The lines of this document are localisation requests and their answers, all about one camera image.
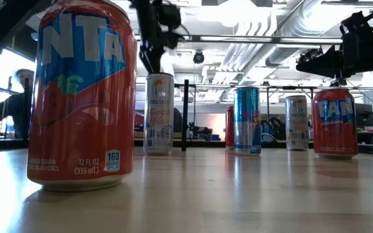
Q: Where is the red Coca-Cola can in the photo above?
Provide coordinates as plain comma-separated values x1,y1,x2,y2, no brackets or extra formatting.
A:
224,105,236,150

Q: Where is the white Celsius can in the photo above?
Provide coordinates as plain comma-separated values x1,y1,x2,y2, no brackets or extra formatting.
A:
285,94,310,151
143,72,175,156

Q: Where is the black vertical post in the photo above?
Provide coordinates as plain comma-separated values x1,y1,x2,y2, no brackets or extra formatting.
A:
181,79,190,152

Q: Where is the black ceiling dome camera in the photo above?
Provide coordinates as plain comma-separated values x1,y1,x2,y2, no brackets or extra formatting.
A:
192,50,205,65

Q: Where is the long ceiling light fixture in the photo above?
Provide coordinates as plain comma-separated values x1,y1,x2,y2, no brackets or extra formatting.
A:
134,34,345,45

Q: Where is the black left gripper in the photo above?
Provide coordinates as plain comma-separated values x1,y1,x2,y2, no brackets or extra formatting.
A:
130,0,187,74

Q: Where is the black monitor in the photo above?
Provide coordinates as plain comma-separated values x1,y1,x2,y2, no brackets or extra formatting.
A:
354,103,373,128

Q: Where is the black metal rig frame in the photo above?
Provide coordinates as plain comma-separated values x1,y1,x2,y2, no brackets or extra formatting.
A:
0,77,373,156

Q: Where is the blue silver Red Bull can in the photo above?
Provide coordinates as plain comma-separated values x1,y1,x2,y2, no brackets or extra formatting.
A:
233,85,262,157

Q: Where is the silver ventilation duct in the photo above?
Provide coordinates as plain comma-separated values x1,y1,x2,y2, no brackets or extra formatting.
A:
264,0,336,68

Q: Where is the black ceiling track light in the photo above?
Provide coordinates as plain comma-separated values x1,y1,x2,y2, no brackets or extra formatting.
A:
298,48,324,64

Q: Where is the red Fanta strawberry can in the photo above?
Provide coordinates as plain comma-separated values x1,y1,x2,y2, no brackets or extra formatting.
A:
27,0,138,192
311,87,359,160

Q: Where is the black background frame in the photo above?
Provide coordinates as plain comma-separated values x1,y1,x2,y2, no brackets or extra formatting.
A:
173,83,373,119

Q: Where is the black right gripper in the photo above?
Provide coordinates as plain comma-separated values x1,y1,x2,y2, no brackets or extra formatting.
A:
295,12,373,79

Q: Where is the person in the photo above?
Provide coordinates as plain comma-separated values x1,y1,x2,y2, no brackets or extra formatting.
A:
260,115,287,142
0,68,36,140
172,107,184,133

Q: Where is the white blue round object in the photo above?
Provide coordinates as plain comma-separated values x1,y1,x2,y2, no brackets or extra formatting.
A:
260,131,277,143

